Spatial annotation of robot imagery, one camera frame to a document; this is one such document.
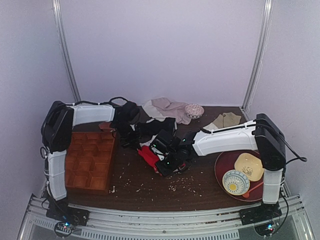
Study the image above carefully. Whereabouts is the red white underwear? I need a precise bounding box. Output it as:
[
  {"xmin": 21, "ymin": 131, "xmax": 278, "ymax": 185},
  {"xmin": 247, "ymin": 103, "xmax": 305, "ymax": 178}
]
[{"xmin": 136, "ymin": 139, "xmax": 187, "ymax": 176}]

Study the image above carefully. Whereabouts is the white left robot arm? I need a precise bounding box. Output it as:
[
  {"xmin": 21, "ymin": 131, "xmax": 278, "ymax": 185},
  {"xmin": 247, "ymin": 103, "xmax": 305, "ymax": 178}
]
[{"xmin": 40, "ymin": 97, "xmax": 140, "ymax": 201}]

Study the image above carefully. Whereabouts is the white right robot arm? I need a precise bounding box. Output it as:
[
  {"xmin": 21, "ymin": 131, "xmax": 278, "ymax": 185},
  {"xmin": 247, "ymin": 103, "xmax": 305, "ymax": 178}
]
[{"xmin": 149, "ymin": 113, "xmax": 307, "ymax": 205}]

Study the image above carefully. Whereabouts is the rust orange underwear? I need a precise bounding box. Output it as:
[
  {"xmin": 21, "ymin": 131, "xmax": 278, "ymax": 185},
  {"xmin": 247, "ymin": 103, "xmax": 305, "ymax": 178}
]
[{"xmin": 98, "ymin": 122, "xmax": 115, "ymax": 132}]

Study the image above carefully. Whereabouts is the black white underwear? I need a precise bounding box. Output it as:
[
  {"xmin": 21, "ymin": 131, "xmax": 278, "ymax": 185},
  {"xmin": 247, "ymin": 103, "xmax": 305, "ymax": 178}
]
[{"xmin": 135, "ymin": 117, "xmax": 177, "ymax": 137}]

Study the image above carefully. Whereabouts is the mauve white underwear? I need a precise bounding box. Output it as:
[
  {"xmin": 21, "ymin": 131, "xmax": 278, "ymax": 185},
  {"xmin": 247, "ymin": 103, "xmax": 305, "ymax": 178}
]
[{"xmin": 142, "ymin": 97, "xmax": 191, "ymax": 125}]

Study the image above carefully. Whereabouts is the beige white underwear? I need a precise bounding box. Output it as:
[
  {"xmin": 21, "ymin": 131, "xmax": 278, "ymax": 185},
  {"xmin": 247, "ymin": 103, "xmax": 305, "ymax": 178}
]
[{"xmin": 203, "ymin": 112, "xmax": 242, "ymax": 131}]

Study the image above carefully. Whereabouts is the red dotted white bowl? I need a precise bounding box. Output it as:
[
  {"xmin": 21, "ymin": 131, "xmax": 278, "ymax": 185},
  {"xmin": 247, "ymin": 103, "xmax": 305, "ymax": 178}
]
[{"xmin": 184, "ymin": 103, "xmax": 205, "ymax": 119}]

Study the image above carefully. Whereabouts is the round red tray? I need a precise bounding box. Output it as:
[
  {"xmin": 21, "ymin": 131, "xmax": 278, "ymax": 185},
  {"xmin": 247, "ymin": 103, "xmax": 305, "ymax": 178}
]
[{"xmin": 214, "ymin": 150, "xmax": 265, "ymax": 202}]

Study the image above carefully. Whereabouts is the wooden compartment tray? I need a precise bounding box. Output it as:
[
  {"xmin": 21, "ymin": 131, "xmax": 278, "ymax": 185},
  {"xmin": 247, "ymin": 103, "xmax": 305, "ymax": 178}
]
[{"xmin": 65, "ymin": 131, "xmax": 119, "ymax": 196}]

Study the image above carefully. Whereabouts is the blue yellow patterned bowl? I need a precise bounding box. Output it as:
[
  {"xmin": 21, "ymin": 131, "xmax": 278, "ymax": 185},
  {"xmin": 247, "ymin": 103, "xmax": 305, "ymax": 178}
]
[{"xmin": 222, "ymin": 169, "xmax": 251, "ymax": 196}]

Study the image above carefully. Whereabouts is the yellow square panda plate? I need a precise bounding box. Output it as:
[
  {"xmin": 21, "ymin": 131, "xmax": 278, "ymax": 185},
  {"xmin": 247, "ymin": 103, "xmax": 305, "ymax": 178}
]
[{"xmin": 234, "ymin": 153, "xmax": 264, "ymax": 182}]

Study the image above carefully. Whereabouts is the orange plastic spoon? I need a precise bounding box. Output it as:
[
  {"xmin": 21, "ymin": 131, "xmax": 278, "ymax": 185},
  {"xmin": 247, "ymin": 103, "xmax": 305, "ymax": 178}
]
[{"xmin": 242, "ymin": 182, "xmax": 264, "ymax": 198}]

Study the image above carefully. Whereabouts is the right circuit board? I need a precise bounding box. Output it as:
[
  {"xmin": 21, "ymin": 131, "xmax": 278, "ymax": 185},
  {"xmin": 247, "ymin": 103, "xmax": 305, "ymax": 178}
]
[{"xmin": 254, "ymin": 222, "xmax": 280, "ymax": 237}]

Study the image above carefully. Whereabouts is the circuit board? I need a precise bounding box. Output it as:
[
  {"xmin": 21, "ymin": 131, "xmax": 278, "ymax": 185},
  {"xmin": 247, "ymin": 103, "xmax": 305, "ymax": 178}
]
[
  {"xmin": 53, "ymin": 221, "xmax": 76, "ymax": 238},
  {"xmin": 254, "ymin": 222, "xmax": 280, "ymax": 237}
]

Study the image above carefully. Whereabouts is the left circuit board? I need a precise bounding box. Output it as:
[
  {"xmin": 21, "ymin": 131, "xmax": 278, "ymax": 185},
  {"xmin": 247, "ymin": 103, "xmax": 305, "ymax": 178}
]
[{"xmin": 53, "ymin": 221, "xmax": 76, "ymax": 238}]

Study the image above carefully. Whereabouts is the front aluminium rail frame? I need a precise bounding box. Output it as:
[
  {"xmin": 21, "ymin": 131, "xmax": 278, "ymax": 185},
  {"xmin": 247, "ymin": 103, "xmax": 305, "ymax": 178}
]
[{"xmin": 16, "ymin": 193, "xmax": 316, "ymax": 240}]

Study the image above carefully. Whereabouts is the right aluminium corner post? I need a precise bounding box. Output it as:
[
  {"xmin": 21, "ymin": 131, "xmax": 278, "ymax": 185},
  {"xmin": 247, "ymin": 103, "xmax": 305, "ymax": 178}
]
[{"xmin": 242, "ymin": 0, "xmax": 274, "ymax": 114}]

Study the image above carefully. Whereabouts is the aluminium corner post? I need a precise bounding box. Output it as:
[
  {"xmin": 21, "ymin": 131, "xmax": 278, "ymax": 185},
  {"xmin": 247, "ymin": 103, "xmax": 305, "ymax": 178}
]
[
  {"xmin": 242, "ymin": 0, "xmax": 274, "ymax": 114},
  {"xmin": 51, "ymin": 0, "xmax": 82, "ymax": 102}
]

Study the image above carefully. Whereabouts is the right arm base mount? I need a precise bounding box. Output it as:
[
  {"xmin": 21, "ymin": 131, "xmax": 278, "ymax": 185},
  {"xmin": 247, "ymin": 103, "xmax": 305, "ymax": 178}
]
[{"xmin": 239, "ymin": 202, "xmax": 282, "ymax": 226}]

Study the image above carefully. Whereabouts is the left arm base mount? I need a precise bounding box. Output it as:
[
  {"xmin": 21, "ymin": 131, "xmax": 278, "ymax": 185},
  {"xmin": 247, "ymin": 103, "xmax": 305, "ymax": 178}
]
[{"xmin": 46, "ymin": 197, "xmax": 90, "ymax": 226}]

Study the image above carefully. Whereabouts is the left aluminium corner post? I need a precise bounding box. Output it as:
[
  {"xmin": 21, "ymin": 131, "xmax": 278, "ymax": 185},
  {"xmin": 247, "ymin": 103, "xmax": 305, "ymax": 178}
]
[{"xmin": 51, "ymin": 0, "xmax": 82, "ymax": 102}]

